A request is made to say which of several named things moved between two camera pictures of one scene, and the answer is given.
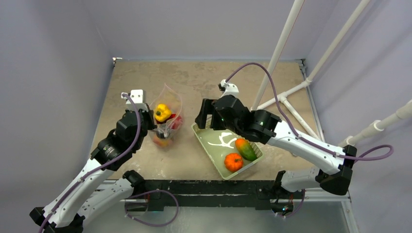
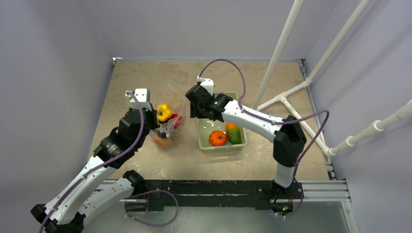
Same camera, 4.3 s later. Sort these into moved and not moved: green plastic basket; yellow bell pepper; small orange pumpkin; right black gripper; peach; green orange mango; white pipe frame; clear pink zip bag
Moved: green orange mango; small orange pumpkin; right black gripper; green plastic basket
Not moved: peach; white pipe frame; yellow bell pepper; clear pink zip bag
